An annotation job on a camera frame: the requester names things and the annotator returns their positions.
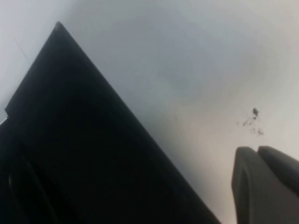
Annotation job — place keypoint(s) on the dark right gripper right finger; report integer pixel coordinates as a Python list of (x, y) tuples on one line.
[(282, 165)]

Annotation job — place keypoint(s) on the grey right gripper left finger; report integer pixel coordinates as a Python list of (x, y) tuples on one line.
[(252, 191)]

